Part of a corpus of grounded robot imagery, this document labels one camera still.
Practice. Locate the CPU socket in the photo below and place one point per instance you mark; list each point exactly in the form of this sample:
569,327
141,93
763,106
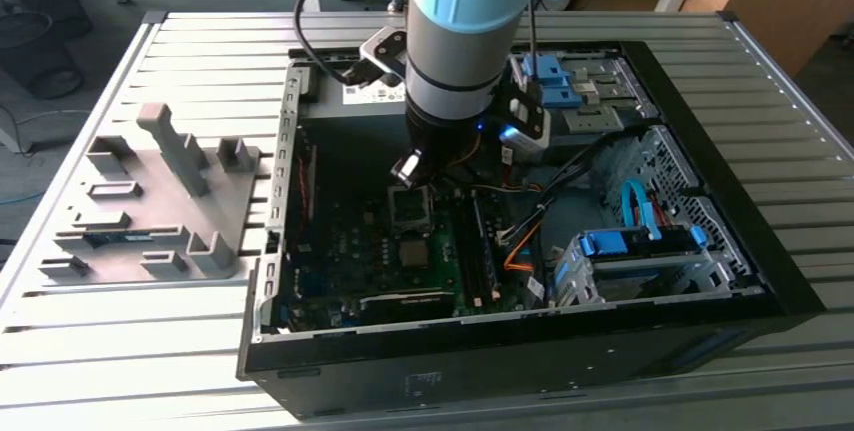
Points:
433,251

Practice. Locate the silver-topped CPU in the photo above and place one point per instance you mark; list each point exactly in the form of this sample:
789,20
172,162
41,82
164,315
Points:
414,253

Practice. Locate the metal disk bay blue latches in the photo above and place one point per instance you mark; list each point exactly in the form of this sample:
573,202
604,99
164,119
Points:
601,123

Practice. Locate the black open PC case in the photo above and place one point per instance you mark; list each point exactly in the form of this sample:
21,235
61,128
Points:
468,371

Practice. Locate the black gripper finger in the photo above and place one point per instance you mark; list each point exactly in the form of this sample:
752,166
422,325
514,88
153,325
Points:
414,171

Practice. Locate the dark green RAM stick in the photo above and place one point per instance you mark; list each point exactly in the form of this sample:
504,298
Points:
117,240

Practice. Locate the hard disk in blue carrier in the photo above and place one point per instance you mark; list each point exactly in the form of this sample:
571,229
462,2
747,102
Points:
604,243

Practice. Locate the brown wooden cabinet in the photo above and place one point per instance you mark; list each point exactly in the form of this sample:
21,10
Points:
801,1

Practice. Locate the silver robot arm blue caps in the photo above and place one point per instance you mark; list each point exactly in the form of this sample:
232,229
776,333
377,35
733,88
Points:
454,51

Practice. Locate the grey power supply unit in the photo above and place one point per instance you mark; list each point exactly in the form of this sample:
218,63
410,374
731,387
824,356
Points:
361,108

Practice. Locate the green Dell motherboard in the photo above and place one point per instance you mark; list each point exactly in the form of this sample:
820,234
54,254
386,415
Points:
446,261

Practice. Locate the black graphics card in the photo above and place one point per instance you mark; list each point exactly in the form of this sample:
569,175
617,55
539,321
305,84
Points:
408,306

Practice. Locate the grey parts rack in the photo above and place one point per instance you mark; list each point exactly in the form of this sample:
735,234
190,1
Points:
230,201

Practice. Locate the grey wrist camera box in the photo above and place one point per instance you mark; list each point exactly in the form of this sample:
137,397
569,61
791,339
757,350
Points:
531,138
384,51

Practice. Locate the metal disk bay cage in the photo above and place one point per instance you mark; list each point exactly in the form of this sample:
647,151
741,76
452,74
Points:
668,273

